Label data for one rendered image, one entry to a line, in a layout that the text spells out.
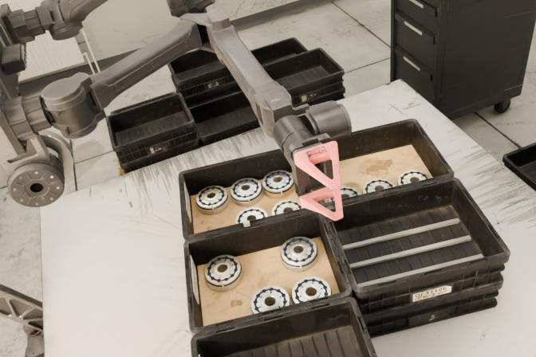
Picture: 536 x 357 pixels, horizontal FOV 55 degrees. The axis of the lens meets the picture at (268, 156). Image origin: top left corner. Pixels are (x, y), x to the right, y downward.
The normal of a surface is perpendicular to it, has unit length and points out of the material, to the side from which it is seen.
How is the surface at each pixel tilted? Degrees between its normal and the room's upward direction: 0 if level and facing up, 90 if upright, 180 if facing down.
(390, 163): 0
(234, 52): 3
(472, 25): 90
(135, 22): 90
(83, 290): 0
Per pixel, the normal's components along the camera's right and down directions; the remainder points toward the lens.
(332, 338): -0.14, -0.76
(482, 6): 0.35, 0.57
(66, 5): -0.51, 0.22
